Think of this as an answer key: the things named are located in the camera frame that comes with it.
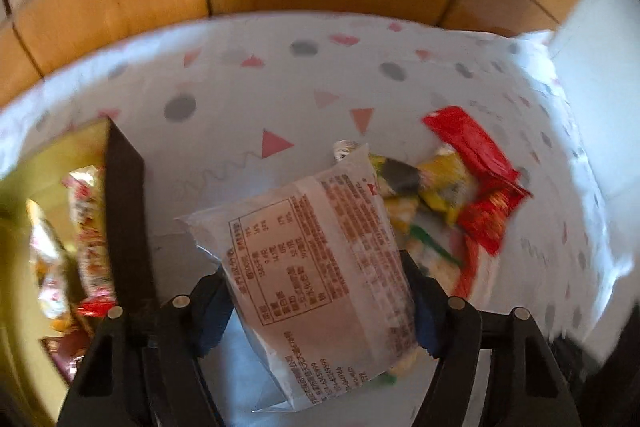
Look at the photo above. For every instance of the dark brown tin box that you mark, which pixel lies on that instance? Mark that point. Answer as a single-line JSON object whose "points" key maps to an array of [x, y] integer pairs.
{"points": [[127, 207]]}

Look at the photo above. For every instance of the translucent white pastry packet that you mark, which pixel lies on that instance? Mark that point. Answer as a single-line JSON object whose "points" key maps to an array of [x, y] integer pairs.
{"points": [[310, 257]]}

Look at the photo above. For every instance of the green candy wrapper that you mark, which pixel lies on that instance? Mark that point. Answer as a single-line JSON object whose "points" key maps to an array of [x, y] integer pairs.
{"points": [[389, 377]]}

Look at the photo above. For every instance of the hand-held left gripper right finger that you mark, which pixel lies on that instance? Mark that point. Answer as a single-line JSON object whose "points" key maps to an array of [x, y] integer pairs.
{"points": [[425, 317]]}

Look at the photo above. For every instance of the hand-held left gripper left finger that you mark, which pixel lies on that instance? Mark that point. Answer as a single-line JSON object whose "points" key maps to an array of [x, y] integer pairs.
{"points": [[215, 317]]}

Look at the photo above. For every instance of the white patterned tablecloth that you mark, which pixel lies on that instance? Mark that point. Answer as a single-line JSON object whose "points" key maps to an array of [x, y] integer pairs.
{"points": [[250, 82]]}

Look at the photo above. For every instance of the yellow cone snack packet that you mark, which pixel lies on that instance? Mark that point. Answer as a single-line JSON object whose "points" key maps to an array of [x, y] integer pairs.
{"points": [[440, 182]]}

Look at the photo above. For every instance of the small clear candy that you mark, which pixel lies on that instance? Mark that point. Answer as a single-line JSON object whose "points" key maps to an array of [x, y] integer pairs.
{"points": [[345, 150]]}

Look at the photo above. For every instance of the brown red snack packet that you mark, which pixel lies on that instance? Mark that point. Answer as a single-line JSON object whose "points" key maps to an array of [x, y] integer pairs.
{"points": [[67, 349]]}

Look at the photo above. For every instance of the white packet red print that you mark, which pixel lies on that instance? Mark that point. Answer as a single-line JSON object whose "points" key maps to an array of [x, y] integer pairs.
{"points": [[450, 277]]}

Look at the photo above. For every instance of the shiny red candy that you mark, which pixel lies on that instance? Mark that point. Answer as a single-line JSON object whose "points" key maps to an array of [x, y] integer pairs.
{"points": [[487, 214]]}

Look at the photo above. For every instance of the orange clear snack packet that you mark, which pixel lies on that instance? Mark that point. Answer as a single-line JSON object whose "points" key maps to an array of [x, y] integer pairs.
{"points": [[47, 267]]}

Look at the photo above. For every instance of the rice cracker packet red ends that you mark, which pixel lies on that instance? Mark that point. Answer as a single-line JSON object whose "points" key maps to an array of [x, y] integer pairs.
{"points": [[90, 227]]}

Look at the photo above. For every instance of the clear square cracker packet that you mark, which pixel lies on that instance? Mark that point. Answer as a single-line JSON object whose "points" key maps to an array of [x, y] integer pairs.
{"points": [[407, 359]]}

